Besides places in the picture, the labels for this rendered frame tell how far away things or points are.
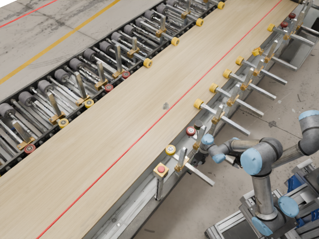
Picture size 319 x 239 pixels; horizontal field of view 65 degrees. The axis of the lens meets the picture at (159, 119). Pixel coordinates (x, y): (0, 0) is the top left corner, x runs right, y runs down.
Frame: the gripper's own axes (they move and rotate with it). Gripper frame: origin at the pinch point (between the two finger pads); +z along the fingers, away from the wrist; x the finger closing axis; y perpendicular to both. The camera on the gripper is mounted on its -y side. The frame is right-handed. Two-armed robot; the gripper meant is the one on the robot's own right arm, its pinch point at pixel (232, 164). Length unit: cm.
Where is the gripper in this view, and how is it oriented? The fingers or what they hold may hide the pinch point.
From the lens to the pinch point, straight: 211.8
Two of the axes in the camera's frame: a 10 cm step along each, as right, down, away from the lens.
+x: 6.3, -6.2, 4.7
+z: -0.4, 5.8, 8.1
